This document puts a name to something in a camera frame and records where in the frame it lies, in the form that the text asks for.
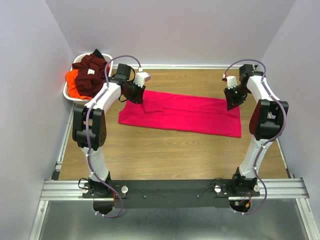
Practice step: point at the orange t shirt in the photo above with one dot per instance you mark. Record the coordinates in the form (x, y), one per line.
(84, 82)

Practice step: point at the back aluminium rail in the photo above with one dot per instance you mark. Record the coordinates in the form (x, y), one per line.
(181, 66)

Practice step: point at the front aluminium rail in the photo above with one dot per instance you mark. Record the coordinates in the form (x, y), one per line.
(283, 188)

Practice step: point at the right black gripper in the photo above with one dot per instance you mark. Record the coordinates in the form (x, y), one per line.
(232, 103)

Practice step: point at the black t shirt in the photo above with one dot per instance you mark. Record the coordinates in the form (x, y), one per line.
(96, 54)

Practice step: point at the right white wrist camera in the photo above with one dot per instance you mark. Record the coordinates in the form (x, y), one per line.
(231, 81)

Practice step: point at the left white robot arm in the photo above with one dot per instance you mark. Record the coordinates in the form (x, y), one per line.
(89, 128)

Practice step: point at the maroon t shirt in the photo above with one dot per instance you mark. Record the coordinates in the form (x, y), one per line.
(91, 62)

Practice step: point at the left aluminium rail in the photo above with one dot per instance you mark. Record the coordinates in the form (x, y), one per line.
(63, 146)

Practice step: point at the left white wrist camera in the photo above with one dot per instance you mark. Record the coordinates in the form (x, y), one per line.
(140, 78)

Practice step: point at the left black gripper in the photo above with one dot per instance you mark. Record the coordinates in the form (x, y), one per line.
(138, 99)

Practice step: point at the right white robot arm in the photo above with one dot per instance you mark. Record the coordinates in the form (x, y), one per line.
(244, 180)

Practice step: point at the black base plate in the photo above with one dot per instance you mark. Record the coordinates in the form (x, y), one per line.
(135, 202)

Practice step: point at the pink t shirt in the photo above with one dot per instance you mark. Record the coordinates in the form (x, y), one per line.
(169, 111)

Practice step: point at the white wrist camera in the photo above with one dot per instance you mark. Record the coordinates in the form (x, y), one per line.
(231, 81)
(140, 78)

